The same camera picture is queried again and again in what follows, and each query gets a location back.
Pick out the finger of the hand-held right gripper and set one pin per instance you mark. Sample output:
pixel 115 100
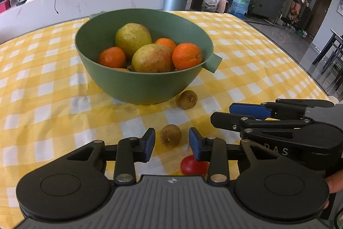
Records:
pixel 249 110
pixel 227 120

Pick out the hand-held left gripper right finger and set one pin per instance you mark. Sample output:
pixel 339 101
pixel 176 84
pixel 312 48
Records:
pixel 195 144

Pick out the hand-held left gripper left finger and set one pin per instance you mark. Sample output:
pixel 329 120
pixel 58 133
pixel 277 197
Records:
pixel 148 144

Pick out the red cherry tomato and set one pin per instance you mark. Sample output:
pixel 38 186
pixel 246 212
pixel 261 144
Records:
pixel 191 166

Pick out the brown longan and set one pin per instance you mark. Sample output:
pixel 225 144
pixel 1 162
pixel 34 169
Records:
pixel 170 135

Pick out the kiwi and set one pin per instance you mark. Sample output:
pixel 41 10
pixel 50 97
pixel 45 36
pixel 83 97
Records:
pixel 187 99

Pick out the green plastic bowl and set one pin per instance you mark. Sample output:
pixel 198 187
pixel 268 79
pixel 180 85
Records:
pixel 139 84

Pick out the orange mandarin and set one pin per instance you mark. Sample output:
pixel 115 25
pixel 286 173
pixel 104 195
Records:
pixel 120 69
pixel 112 57
pixel 166 43
pixel 187 56

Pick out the green yellow pear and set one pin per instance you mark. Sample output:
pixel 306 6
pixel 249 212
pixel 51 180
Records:
pixel 133 36

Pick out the person's right forearm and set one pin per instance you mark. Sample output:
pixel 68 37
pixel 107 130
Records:
pixel 335 183

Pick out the black dining chair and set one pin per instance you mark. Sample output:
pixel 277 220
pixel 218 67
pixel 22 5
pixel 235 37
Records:
pixel 331 57

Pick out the blue water bottle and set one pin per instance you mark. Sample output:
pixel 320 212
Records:
pixel 239 5

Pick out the pink small heater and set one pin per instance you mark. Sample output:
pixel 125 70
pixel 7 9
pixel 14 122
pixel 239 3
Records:
pixel 223 6

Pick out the white plastic bag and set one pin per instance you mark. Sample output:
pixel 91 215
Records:
pixel 210 2

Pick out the yellow checkered tablecloth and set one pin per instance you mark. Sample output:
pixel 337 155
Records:
pixel 48 89

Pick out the white marble television cabinet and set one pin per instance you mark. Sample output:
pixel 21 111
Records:
pixel 107 1

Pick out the small white device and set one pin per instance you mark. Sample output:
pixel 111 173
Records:
pixel 14 0

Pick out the pink flat box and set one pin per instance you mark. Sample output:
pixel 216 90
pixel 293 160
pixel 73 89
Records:
pixel 4 6

